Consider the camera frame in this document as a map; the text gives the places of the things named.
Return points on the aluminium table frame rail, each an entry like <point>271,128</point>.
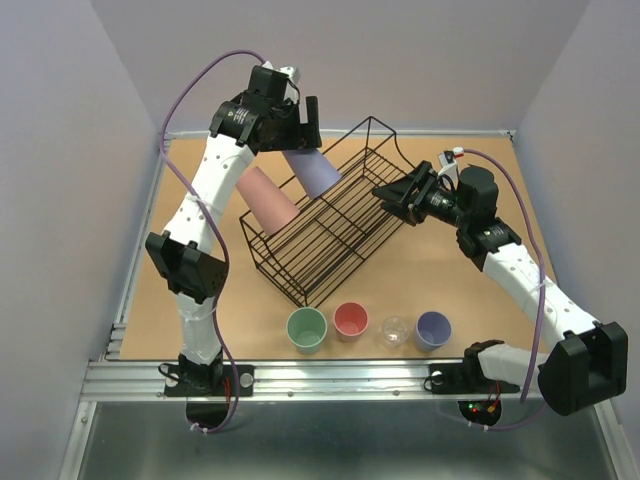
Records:
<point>353,410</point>

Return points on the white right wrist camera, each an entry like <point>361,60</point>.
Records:
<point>448,163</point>

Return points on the clear plastic cup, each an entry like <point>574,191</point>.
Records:
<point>395,331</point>

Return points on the black wire dish rack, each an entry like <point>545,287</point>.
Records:
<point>335,234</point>

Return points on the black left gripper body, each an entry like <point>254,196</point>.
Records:
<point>286,129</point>

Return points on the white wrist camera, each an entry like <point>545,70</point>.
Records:
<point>448,163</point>
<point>292,72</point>

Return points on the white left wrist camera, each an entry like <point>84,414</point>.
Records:
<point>292,72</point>

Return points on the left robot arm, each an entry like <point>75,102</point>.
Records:
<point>181,252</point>

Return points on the pink plastic cup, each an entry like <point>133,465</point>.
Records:
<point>271,207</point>

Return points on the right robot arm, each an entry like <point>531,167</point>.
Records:
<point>575,360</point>

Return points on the light purple plastic cup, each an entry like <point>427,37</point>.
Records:
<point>313,171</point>

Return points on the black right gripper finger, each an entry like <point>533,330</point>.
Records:
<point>405,213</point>
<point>400,191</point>

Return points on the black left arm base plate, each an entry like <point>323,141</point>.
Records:
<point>183,382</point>

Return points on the dark purple plastic cup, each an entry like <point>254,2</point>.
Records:
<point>432,330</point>

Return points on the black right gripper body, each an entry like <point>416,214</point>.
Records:
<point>439,204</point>

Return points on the red plastic cup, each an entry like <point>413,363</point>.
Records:
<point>350,321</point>

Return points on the green plastic cup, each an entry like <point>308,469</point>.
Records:
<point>306,329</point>

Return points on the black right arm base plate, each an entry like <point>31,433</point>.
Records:
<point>454,378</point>

